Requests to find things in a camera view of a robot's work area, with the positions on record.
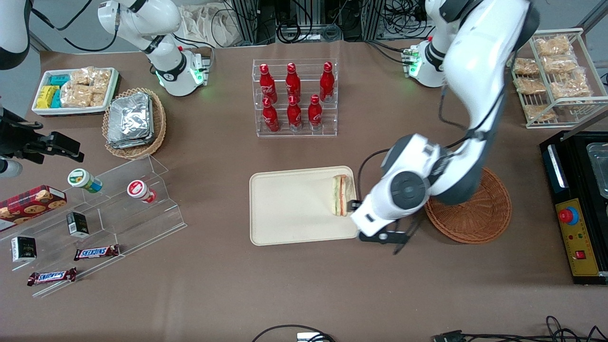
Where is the clear acrylic stepped shelf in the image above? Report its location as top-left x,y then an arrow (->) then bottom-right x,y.
0,154 -> 188,299

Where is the small black carton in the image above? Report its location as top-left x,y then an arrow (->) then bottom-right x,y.
11,236 -> 38,264
66,212 -> 90,238

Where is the black equipment case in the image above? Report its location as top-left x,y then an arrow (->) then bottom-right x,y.
540,130 -> 608,286

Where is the white cloth bag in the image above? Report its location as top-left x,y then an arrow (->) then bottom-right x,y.
180,4 -> 229,48

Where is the red emergency stop button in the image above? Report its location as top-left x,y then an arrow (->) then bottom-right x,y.
559,206 -> 580,226

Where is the white rectangular bin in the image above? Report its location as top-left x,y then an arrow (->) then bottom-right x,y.
32,67 -> 120,117

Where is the red label yogurt cup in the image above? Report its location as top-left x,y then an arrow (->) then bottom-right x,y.
126,180 -> 158,205

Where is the green label yogurt cup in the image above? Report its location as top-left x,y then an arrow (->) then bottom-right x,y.
67,168 -> 103,194

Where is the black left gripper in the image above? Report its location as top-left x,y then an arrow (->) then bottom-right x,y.
348,199 -> 413,245

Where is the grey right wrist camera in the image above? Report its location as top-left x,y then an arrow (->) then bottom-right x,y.
0,159 -> 23,178

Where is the black cable tangle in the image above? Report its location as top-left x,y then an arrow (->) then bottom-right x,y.
382,0 -> 430,41

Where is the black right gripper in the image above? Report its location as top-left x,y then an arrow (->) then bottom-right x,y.
0,110 -> 85,163

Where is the clear acrylic bottle rack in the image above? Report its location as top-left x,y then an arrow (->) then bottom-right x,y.
252,58 -> 339,138

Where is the beige plastic tray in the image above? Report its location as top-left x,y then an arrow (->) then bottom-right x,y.
249,165 -> 361,247

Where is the clear bag of pastries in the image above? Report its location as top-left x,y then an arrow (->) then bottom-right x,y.
524,104 -> 557,123
535,35 -> 573,57
515,77 -> 547,95
513,57 -> 540,76
550,71 -> 593,101
542,56 -> 579,75

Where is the triangular sandwich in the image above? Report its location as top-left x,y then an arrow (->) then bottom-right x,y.
331,174 -> 355,217

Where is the light tan wicker basket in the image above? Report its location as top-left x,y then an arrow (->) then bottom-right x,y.
102,87 -> 167,160

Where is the brown round wicker basket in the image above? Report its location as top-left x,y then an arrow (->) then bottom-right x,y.
424,166 -> 513,245

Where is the red cola bottle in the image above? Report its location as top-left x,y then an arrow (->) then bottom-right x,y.
286,95 -> 304,132
319,62 -> 336,104
259,63 -> 278,103
262,97 -> 281,133
285,62 -> 302,102
307,94 -> 324,132

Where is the silver foil packet stack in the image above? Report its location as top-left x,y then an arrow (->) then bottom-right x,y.
107,92 -> 155,149

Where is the clear plastic container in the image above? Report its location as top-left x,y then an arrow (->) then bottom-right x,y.
586,142 -> 608,200

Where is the black floor cable bundle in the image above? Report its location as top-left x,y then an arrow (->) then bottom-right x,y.
463,315 -> 608,342

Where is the yellow control panel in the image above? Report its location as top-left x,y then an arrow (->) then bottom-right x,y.
555,198 -> 602,277

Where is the black looped cable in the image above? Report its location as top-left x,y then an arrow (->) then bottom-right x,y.
251,324 -> 336,342

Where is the Snickers chocolate bar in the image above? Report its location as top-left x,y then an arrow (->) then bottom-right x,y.
27,267 -> 78,287
74,244 -> 121,262

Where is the yellow snack packet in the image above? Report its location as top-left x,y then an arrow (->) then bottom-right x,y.
37,85 -> 58,109

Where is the white wire rack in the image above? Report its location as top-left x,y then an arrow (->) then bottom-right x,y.
508,28 -> 608,130

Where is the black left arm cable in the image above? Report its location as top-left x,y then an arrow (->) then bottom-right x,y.
356,81 -> 481,202

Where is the red tartan cookie box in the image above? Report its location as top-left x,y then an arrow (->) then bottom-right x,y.
0,185 -> 68,232

